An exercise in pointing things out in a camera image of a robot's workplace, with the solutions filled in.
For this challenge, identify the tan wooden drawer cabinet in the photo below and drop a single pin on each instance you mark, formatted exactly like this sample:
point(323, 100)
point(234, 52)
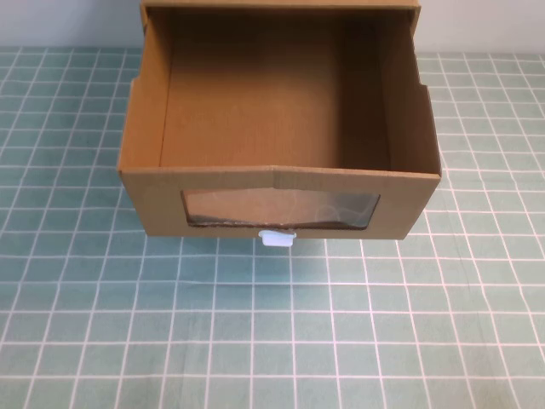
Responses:
point(272, 106)

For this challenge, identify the green cutting mat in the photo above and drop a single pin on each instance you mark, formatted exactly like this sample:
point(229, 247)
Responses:
point(272, 332)

